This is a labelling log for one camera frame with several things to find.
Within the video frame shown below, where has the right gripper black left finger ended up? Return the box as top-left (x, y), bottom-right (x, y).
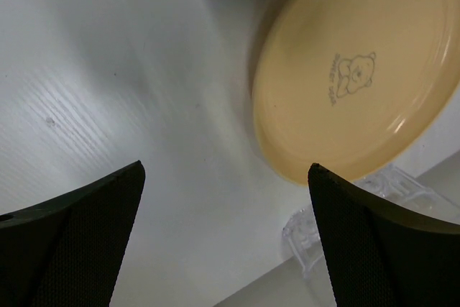
top-left (1, 161), bottom-right (145, 306)

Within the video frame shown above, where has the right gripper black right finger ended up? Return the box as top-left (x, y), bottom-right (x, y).
top-left (308, 163), bottom-right (459, 306)

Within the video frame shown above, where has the yellow bear plate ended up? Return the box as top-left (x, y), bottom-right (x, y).
top-left (252, 0), bottom-right (459, 185)

